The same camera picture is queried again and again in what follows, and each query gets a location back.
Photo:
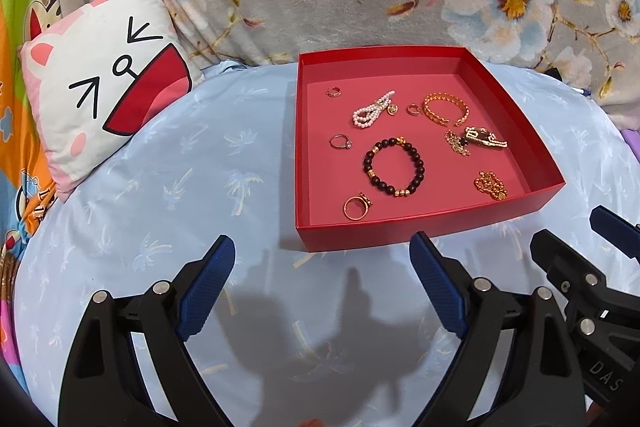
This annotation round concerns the gold wrist watch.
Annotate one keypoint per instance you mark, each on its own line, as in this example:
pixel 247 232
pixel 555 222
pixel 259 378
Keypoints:
pixel 483 137

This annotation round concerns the purple object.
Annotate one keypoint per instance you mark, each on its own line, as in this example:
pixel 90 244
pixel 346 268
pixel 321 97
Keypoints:
pixel 632 138

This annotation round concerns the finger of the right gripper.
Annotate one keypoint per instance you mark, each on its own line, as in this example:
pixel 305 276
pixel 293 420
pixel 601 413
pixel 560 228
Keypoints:
pixel 616 230
pixel 603 323

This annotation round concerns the cat face cushion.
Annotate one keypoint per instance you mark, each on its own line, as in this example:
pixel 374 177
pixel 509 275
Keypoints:
pixel 96 77

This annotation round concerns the colourful cartoon bedsheet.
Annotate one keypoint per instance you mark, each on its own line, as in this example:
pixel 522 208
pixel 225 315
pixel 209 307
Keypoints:
pixel 26 184

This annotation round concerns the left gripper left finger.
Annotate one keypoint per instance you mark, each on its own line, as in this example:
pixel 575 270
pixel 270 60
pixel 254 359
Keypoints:
pixel 103 384

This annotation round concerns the red shallow jewelry box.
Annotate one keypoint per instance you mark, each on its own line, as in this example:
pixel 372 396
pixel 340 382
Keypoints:
pixel 371 169

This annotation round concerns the blue white pen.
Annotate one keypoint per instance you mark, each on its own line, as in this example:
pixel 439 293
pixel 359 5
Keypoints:
pixel 583 92

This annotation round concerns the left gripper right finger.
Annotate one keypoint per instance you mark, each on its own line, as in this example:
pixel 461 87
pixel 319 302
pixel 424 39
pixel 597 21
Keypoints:
pixel 541 384

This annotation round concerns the gold chain cuff bangle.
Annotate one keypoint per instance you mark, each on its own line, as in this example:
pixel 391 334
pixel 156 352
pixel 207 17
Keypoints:
pixel 445 97

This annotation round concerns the gold chain cluster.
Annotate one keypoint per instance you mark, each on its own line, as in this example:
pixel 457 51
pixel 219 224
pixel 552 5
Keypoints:
pixel 488 183

